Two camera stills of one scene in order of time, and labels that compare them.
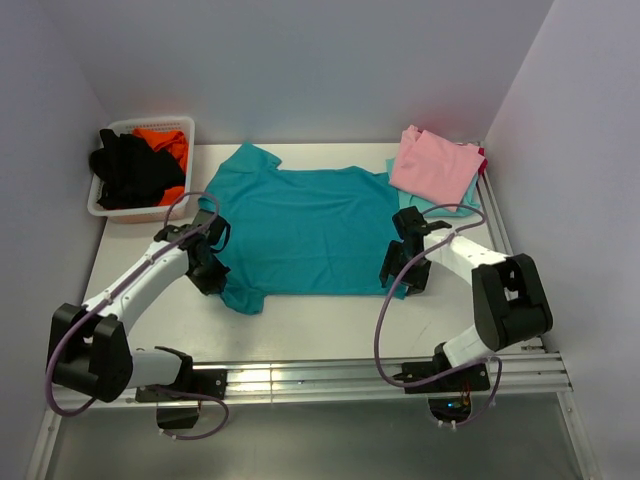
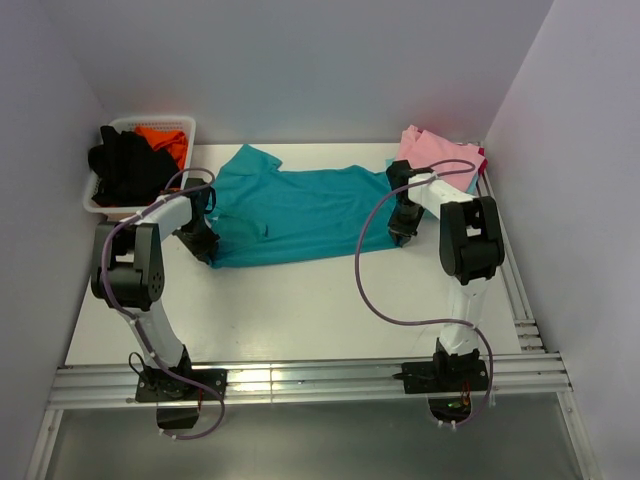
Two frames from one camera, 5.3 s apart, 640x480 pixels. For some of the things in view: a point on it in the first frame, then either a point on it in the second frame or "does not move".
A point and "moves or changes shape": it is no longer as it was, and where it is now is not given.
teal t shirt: x=300 y=231 moves or changes shape
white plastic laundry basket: x=152 y=214 does not move
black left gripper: x=214 y=284 → x=199 y=250
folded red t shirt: x=481 y=170 does not move
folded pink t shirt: x=436 y=168 does not move
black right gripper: x=391 y=264 → x=398 y=229
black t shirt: x=131 y=174 does not move
